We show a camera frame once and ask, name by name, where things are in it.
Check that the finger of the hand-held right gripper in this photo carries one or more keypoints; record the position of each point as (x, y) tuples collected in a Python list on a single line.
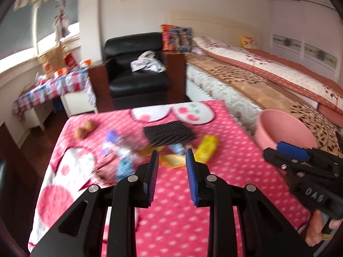
[(292, 151), (276, 158)]

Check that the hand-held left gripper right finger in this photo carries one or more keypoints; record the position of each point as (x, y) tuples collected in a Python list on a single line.
[(192, 182)]

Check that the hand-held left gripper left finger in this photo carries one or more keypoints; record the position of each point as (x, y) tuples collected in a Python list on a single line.
[(153, 182)]

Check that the pink plastic basin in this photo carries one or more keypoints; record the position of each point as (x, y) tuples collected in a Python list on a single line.
[(281, 128)]

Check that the blue face mask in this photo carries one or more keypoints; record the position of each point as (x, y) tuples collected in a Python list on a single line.
[(124, 167)]

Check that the long yellow fruit peel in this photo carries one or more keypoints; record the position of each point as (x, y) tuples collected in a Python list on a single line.
[(207, 146)]

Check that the black ribbed sheet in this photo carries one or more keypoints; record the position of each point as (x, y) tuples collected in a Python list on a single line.
[(168, 133)]

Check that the person's right hand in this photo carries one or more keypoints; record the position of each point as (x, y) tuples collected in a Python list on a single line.
[(315, 227)]

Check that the light blue wrapper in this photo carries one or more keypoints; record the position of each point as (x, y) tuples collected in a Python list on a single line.
[(176, 148)]

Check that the clear plastic wrapper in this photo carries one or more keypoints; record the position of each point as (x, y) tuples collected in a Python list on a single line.
[(130, 144)]

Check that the floral pink white quilt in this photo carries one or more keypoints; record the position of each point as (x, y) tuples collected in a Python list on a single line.
[(281, 69)]

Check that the white bed mattress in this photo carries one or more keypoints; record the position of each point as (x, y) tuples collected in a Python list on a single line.
[(219, 93)]

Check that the bed with floral quilt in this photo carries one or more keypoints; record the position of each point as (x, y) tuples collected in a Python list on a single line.
[(241, 77)]

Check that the black leather armchair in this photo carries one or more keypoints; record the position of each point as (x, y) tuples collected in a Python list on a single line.
[(134, 85)]

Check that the tall wooden bedside cabinet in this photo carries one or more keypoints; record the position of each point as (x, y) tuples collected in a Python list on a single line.
[(176, 77)]

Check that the white cabinet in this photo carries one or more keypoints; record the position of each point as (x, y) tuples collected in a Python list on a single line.
[(77, 101)]

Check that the low wooden side cabinet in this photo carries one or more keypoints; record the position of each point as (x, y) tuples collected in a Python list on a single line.
[(99, 85)]

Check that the yellow pillow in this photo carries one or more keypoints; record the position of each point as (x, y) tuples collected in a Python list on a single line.
[(248, 42)]

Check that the white printed cloth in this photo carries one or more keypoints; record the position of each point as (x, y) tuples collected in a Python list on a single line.
[(147, 63)]

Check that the white wardrobe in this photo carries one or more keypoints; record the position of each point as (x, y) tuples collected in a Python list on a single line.
[(300, 18)]

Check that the white drawer unit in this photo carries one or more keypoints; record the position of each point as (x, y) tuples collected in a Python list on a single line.
[(37, 115)]

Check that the white floral pillow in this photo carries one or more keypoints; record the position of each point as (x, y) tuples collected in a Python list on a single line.
[(202, 42)]

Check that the side table with checked cloth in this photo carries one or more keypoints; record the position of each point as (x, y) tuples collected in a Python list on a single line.
[(53, 85)]

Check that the colourful printed cushion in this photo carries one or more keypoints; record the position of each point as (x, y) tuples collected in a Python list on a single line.
[(175, 38)]

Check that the red box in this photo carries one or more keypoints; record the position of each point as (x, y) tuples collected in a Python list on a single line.
[(70, 60)]

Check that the cream bed headboard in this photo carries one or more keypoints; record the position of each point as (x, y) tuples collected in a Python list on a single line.
[(214, 24)]

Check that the brown paper bag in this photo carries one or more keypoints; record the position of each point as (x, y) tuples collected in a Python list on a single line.
[(53, 59)]

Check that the hanging clothes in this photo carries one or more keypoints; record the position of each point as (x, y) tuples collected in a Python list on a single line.
[(62, 18)]

